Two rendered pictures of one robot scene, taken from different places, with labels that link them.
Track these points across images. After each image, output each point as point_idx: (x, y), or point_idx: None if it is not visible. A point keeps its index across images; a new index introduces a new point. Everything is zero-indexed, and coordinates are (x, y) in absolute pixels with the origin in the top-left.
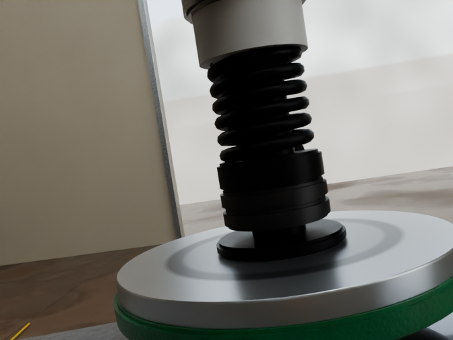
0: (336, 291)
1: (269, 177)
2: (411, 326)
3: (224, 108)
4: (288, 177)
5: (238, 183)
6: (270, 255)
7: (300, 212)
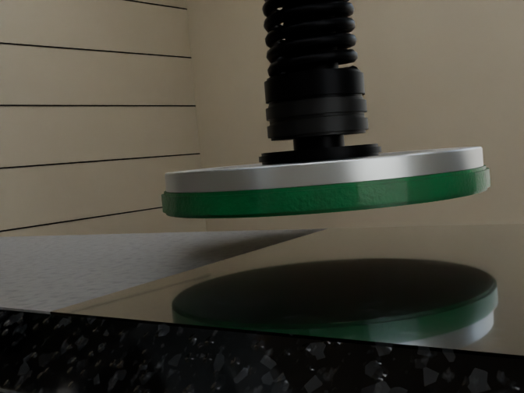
0: (246, 169)
1: (284, 90)
2: (303, 206)
3: (267, 30)
4: (299, 91)
5: (267, 97)
6: (275, 158)
7: (308, 123)
